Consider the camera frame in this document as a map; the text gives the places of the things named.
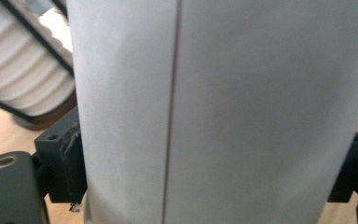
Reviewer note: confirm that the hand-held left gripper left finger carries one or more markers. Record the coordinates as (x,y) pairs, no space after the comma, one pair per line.
(60,155)

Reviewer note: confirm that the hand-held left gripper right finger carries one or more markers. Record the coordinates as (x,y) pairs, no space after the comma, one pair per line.
(351,168)

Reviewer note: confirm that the stack of white paper cups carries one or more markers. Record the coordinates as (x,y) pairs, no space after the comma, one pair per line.
(15,62)

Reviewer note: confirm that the single white paper cup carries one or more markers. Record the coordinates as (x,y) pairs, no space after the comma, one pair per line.
(230,109)

